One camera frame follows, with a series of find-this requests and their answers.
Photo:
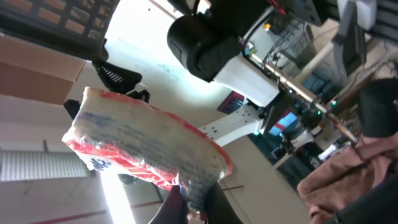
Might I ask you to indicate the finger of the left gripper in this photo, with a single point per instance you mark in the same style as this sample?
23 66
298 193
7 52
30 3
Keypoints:
116 79
72 107

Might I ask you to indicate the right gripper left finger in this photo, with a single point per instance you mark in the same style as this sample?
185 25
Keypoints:
174 209

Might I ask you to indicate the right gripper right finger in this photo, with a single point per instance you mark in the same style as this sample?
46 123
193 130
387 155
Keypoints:
218 209

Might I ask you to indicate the brown cloth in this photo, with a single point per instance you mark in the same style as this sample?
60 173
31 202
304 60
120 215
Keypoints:
347 176

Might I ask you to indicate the grey plastic mesh basket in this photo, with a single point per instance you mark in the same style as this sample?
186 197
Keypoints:
73 27

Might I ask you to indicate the cardboard box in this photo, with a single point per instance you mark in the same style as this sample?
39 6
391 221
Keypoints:
33 72

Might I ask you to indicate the pink tissue packet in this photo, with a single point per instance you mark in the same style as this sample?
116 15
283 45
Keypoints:
121 135

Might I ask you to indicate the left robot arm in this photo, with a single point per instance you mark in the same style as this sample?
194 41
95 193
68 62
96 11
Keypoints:
211 46

